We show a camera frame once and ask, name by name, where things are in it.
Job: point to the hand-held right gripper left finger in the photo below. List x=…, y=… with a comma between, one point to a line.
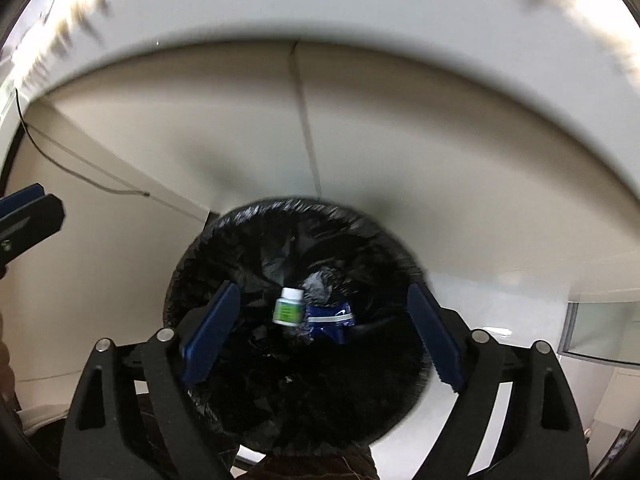
x=210, y=335

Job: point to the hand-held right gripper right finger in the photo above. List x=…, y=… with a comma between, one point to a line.
x=432, y=335

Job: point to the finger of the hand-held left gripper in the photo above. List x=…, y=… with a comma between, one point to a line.
x=35, y=220

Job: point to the white bottle with green label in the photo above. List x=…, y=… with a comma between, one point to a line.
x=287, y=310

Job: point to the trash bin with black bag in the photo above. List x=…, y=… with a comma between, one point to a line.
x=310, y=400

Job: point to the blue foil packet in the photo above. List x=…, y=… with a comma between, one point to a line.
x=325, y=330

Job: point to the brown cloth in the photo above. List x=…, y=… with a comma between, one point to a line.
x=320, y=467

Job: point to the glass panel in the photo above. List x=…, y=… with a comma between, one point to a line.
x=605, y=330

